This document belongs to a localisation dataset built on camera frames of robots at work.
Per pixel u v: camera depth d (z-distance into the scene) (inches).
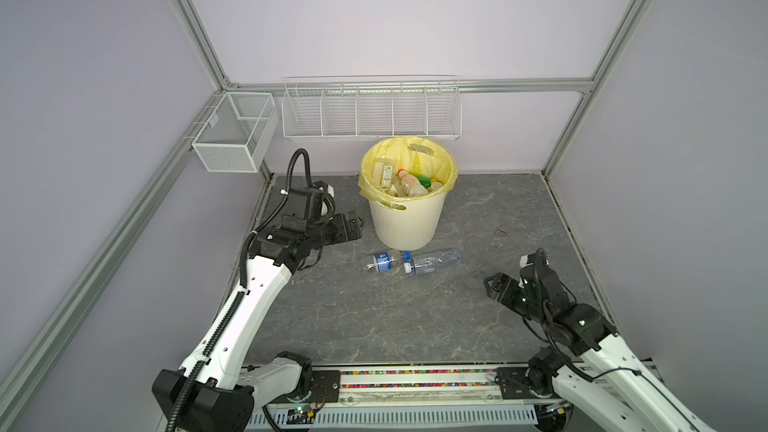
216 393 14.3
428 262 37.6
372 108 39.0
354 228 25.8
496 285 27.3
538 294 22.2
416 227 34.0
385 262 35.8
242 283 17.3
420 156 37.0
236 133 40.1
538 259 23.5
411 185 34.3
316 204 22.0
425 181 37.2
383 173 34.9
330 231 25.1
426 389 29.1
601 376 19.2
